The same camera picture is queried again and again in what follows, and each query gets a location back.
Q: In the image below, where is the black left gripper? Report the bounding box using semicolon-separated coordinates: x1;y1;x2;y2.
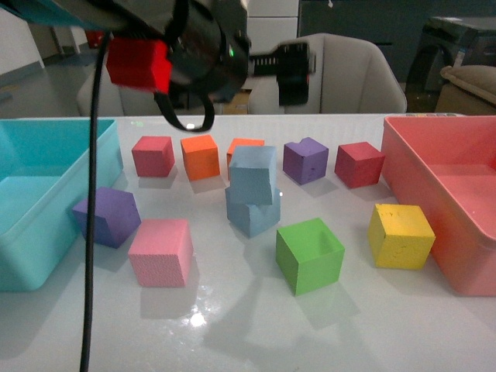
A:
164;1;315;105

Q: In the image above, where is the light blue foam cube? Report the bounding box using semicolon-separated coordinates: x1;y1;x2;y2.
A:
229;146;277;205
225;187;281;238

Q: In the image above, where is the white drawer cabinet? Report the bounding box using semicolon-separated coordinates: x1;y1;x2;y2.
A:
245;0;299;53

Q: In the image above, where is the orange foam cube right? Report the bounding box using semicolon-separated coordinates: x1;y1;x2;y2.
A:
226;138;265;167

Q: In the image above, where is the orange foam cube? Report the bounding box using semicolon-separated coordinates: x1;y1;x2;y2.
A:
226;138;265;167
181;135;220;181

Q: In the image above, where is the grey armchair left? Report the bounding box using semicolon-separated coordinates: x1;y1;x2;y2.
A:
76;67;161;117

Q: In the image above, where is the grey armchair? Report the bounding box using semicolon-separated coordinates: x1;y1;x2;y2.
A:
76;67;161;117
248;33;407;115

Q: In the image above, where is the orange foam cube left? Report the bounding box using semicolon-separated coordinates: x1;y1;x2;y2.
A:
181;135;220;181

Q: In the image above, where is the crimson foam cube left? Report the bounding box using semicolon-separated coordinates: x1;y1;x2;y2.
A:
132;136;175;177

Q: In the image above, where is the grey armchair right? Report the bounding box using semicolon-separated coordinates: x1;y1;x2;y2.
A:
248;33;407;115

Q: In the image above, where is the purple notched foam cube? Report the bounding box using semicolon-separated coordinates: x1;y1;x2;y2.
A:
283;137;329;185

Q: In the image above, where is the dark grey counter cabinet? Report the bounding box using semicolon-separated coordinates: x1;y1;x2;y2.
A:
298;0;495;83

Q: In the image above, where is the dark red foam cube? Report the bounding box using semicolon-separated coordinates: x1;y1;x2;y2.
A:
334;142;385;188

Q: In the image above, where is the purple foam cube left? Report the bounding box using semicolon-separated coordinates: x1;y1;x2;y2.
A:
94;187;141;249

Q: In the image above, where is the teal plastic bin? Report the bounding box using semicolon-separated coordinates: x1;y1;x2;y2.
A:
0;119;125;292

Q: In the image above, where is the pink foam cube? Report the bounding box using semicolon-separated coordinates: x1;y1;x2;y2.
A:
128;219;193;288

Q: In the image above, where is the green foam cube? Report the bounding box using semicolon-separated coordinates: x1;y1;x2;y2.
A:
276;218;345;296

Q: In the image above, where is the black appliance box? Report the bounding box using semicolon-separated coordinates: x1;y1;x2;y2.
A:
406;16;495;94

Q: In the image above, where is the beige sofa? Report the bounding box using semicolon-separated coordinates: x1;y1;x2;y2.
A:
435;65;495;115

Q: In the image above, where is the pink plastic bin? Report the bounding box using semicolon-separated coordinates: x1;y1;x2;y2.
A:
381;115;495;297

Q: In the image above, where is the yellow foam cube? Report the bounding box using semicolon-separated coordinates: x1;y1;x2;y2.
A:
367;204;436;270

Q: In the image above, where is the red wrist camera mount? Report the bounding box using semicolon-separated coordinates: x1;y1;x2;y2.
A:
106;37;172;94

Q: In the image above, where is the black cable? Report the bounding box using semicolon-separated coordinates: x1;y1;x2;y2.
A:
78;33;113;372

